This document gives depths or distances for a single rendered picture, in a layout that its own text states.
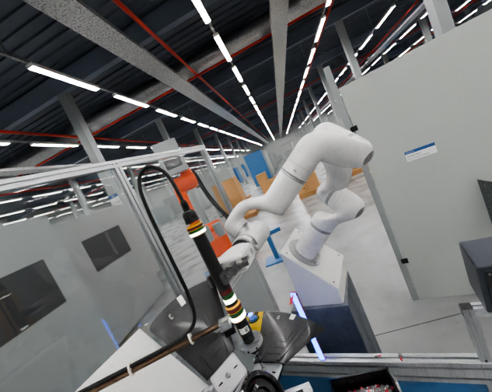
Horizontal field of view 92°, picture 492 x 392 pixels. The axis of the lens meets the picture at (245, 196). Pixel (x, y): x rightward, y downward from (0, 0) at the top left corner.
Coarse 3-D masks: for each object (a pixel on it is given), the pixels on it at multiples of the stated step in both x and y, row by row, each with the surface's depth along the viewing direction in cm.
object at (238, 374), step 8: (232, 352) 65; (232, 360) 64; (224, 368) 64; (232, 368) 63; (240, 368) 63; (216, 376) 63; (224, 376) 63; (232, 376) 63; (240, 376) 62; (216, 384) 63; (224, 384) 62; (232, 384) 62
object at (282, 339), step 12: (264, 312) 92; (276, 312) 91; (264, 324) 86; (276, 324) 85; (288, 324) 83; (300, 324) 83; (312, 324) 83; (264, 336) 81; (276, 336) 79; (288, 336) 77; (300, 336) 77; (312, 336) 77; (264, 348) 75; (276, 348) 73; (288, 348) 72; (300, 348) 72; (264, 360) 71; (276, 360) 69; (288, 360) 68
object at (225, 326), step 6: (222, 318) 65; (222, 324) 63; (228, 324) 63; (234, 324) 65; (222, 330) 63; (228, 330) 63; (234, 330) 63; (228, 336) 63; (234, 336) 63; (258, 336) 65; (234, 342) 64; (240, 342) 64; (252, 342) 64; (258, 342) 63; (240, 348) 64; (246, 348) 63; (252, 348) 62
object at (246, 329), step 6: (180, 204) 61; (186, 204) 61; (186, 210) 60; (192, 210) 61; (186, 216) 60; (192, 216) 60; (186, 222) 60; (240, 324) 63; (246, 324) 64; (240, 330) 64; (246, 330) 64; (246, 336) 64; (252, 336) 65; (246, 342) 64; (258, 348) 66
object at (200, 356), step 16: (192, 288) 77; (208, 288) 77; (176, 304) 74; (208, 304) 73; (160, 320) 71; (176, 320) 71; (208, 320) 70; (160, 336) 69; (176, 336) 69; (208, 336) 68; (224, 336) 67; (176, 352) 67; (192, 352) 67; (208, 352) 66; (224, 352) 65; (208, 368) 64
